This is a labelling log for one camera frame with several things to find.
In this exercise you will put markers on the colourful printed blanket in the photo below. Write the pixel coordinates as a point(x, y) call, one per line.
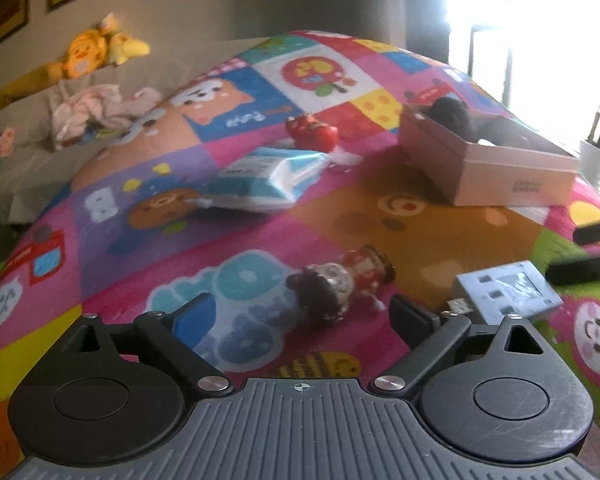
point(360, 210)

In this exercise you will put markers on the mustard yellow pillow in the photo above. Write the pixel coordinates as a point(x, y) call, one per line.
point(15, 90)

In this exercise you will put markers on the black cat plush toy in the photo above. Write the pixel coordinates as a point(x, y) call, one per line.
point(452, 115)

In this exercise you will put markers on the potted plant in white pot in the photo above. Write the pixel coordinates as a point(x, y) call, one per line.
point(597, 165)

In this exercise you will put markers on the pink cardboard box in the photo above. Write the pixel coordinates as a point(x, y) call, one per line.
point(505, 180)

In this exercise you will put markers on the orange tiger plush toy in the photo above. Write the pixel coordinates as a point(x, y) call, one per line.
point(82, 55)

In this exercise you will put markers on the dark curtain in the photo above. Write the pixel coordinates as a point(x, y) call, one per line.
point(425, 10)

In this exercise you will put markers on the pink crumpled clothes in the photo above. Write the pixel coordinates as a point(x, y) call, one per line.
point(90, 110)

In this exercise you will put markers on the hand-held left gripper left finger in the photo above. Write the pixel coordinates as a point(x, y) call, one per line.
point(192, 317)

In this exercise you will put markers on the grey bed sheet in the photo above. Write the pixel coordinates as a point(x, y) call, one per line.
point(15, 185)

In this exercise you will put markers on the blue wet wipes packet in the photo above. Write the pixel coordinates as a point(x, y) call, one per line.
point(260, 180)

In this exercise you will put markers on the doll figurine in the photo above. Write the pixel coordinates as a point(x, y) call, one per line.
point(330, 285)

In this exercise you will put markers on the small cream plush toy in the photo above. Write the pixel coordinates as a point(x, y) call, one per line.
point(109, 22)

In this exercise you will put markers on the red monster toy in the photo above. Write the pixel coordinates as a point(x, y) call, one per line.
point(312, 135)

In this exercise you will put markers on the yellow plush toy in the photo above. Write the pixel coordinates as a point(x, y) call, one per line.
point(130, 49)

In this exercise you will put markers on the small pink cloth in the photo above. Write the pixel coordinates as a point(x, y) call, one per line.
point(0, 142)

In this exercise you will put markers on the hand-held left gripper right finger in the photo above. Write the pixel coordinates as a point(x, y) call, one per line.
point(412, 317)

